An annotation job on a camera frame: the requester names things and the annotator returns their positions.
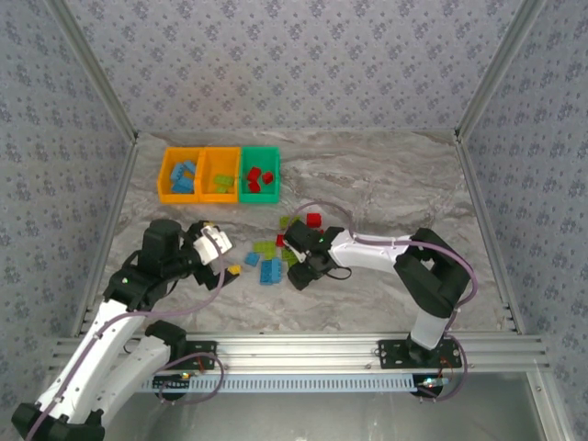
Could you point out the wide aluminium base rail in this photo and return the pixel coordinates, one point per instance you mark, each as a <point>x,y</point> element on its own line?
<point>298,351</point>

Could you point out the large red lego brick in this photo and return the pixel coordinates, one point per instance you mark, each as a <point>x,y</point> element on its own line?
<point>280,240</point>

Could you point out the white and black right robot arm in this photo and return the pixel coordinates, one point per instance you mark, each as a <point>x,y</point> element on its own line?
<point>367,252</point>

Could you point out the green lego brick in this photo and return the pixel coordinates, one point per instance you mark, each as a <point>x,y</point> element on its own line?
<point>288,255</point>
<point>222,179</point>
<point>287,222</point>
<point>265,248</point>
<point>223,189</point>

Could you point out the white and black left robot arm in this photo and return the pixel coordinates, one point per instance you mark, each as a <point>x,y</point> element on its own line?
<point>82,358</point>

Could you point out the small black controller board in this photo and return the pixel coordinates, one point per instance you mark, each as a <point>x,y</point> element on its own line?
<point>432,382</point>
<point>172,381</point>

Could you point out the aluminium side rail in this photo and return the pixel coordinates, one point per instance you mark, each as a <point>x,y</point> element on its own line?
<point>111,220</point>
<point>481,206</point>

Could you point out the orange plastic bin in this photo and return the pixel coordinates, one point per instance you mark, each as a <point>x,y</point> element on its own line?
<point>220,198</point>
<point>179,198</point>

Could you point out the green plastic bin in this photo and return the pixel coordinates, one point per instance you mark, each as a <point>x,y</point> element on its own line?
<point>259,198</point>

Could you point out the blue lego brick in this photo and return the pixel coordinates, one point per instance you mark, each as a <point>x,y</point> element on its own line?
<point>177,172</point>
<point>184,185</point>
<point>189,167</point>
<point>265,272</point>
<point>252,258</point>
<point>275,271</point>

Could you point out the aluminium frame leg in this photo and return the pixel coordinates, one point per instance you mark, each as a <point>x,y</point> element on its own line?
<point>546,404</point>

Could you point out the aluminium frame post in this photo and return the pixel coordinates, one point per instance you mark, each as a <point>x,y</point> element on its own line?
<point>96,69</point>
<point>497,69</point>

